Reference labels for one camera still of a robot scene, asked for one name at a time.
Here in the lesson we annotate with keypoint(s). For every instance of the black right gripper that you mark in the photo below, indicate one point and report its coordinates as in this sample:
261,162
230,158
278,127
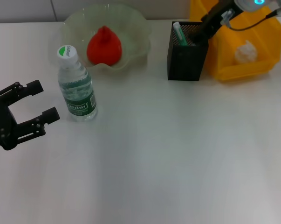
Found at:
221,11

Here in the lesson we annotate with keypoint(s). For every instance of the yellow plastic bin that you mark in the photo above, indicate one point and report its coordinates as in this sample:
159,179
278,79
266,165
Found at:
235,70

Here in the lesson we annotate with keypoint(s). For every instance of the red-orange fruit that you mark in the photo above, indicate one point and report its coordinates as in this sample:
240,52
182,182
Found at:
104,47

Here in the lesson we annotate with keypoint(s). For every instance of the mint green pen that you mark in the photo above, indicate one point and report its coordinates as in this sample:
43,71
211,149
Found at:
180,33

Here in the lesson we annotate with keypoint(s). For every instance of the pale green glass fruit bowl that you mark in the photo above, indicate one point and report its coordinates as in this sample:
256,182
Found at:
135,39

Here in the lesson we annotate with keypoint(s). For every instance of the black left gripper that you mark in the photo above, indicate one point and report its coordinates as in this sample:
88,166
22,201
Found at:
2,130

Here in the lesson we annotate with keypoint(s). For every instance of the white paper ball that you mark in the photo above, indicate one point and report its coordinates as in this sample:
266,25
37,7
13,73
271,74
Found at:
246,53

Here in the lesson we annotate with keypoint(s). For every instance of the clear green-label water bottle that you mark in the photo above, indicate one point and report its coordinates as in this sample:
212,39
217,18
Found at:
79,93

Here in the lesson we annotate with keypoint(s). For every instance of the black mesh pen holder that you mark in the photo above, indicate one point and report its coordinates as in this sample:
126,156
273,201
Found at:
187,65

